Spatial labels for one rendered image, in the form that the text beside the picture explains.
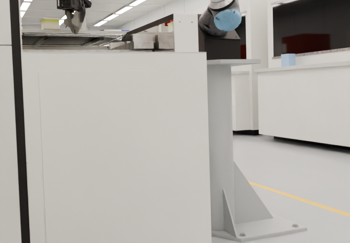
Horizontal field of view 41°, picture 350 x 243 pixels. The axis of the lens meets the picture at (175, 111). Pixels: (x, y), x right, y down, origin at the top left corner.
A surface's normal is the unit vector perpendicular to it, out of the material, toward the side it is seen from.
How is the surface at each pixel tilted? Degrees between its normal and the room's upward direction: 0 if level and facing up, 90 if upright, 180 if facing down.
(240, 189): 90
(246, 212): 90
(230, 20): 138
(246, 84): 90
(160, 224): 90
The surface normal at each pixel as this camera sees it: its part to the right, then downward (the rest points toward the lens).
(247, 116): 0.39, 0.04
